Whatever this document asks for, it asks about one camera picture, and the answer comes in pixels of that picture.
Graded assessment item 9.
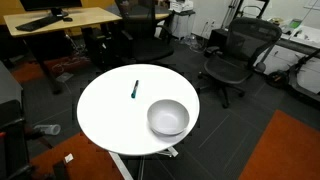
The teal marker pen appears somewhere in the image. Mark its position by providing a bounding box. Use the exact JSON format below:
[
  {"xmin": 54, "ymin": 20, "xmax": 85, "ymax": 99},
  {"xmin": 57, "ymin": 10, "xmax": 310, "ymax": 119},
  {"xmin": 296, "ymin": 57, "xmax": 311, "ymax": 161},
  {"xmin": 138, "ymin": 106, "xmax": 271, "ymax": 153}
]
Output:
[{"xmin": 131, "ymin": 80, "xmax": 139, "ymax": 99}]

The white bowl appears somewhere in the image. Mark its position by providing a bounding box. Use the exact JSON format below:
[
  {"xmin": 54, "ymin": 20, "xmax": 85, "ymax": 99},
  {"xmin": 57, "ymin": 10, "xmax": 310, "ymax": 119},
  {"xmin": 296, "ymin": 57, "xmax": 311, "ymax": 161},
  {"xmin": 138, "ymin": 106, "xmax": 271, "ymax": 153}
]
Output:
[{"xmin": 147, "ymin": 99, "xmax": 190, "ymax": 136}]

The round white table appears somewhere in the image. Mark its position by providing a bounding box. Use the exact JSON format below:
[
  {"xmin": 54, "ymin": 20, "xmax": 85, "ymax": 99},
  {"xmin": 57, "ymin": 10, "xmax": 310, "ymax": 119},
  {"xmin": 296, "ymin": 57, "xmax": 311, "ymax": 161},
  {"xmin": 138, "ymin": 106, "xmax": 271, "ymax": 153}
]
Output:
[{"xmin": 76, "ymin": 63, "xmax": 201, "ymax": 180}]

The white printer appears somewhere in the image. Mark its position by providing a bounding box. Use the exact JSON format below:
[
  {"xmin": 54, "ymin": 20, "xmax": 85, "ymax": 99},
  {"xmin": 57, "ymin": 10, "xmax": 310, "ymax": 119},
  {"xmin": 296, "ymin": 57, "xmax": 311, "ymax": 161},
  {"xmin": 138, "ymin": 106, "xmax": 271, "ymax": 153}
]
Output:
[{"xmin": 169, "ymin": 0, "xmax": 193, "ymax": 13}]

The black mesh office chair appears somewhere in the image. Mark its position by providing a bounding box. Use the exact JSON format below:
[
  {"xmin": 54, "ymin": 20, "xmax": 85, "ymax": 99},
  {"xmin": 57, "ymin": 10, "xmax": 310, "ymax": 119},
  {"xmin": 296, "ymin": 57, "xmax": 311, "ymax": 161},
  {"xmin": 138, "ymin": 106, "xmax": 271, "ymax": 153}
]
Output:
[{"xmin": 199, "ymin": 17, "xmax": 282, "ymax": 108}]

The clear plastic bottle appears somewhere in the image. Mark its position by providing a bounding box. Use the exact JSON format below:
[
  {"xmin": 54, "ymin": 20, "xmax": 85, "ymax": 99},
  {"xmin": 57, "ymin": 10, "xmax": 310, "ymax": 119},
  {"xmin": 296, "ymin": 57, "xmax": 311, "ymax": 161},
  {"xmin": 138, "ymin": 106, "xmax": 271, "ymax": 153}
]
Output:
[{"xmin": 35, "ymin": 124, "xmax": 61, "ymax": 135}]

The white paper scrap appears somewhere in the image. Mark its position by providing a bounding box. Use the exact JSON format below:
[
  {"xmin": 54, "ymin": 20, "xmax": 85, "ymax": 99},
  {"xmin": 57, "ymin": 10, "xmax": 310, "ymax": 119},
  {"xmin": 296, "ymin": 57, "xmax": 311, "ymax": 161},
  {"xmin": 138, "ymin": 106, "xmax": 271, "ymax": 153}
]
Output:
[{"xmin": 64, "ymin": 153, "xmax": 74, "ymax": 163}]

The black computer mouse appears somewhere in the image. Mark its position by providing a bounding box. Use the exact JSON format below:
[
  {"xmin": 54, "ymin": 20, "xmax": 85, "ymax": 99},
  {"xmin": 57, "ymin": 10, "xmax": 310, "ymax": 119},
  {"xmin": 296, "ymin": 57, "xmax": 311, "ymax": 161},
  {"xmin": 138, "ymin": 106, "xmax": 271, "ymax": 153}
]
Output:
[{"xmin": 63, "ymin": 17, "xmax": 73, "ymax": 22}]

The black electric scooter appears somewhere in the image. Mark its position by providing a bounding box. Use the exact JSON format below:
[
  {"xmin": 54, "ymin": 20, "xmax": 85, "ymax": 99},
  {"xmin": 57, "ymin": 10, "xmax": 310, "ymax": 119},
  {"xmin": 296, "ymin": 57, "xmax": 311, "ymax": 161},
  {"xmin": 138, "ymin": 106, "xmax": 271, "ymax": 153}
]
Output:
[{"xmin": 266, "ymin": 49, "xmax": 320, "ymax": 102}]

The black monitor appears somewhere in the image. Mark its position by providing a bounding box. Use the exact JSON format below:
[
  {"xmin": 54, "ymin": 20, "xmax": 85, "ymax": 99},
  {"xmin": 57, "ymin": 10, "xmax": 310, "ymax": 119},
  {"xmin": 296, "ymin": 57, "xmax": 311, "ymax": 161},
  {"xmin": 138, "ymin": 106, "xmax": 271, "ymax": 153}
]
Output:
[{"xmin": 20, "ymin": 0, "xmax": 82, "ymax": 17}]

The black keyboard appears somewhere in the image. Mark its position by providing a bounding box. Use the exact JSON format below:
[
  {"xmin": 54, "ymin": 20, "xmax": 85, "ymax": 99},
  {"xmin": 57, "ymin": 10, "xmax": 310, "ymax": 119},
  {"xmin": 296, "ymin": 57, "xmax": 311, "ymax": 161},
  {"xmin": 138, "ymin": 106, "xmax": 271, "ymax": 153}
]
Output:
[{"xmin": 16, "ymin": 16, "xmax": 62, "ymax": 32}]

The white side desk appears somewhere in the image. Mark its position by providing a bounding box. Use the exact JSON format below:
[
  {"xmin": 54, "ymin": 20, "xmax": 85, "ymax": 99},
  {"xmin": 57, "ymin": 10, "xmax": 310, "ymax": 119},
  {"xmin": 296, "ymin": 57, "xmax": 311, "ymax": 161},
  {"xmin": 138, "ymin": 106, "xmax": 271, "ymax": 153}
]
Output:
[{"xmin": 255, "ymin": 25, "xmax": 320, "ymax": 93}]

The wooden desk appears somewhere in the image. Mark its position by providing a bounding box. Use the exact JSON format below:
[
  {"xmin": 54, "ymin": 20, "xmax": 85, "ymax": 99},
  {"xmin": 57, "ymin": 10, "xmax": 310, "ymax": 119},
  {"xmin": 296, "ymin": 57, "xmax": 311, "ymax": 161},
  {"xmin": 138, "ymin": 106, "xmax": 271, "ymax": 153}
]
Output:
[{"xmin": 3, "ymin": 6, "xmax": 123, "ymax": 95}]

